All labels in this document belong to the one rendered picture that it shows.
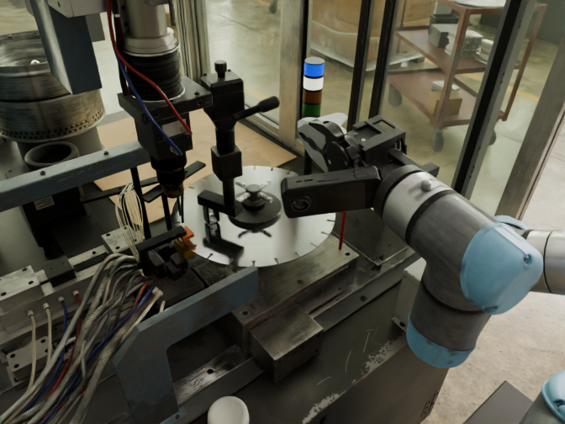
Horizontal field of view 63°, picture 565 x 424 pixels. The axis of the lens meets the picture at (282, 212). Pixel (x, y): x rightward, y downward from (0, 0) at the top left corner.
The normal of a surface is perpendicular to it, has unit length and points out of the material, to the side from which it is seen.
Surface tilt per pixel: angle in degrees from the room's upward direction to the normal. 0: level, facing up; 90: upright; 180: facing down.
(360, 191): 94
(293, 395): 0
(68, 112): 90
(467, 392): 0
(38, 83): 90
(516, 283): 90
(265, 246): 0
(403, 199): 51
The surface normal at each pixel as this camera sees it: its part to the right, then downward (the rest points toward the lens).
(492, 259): -0.50, -0.43
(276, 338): 0.02, -0.79
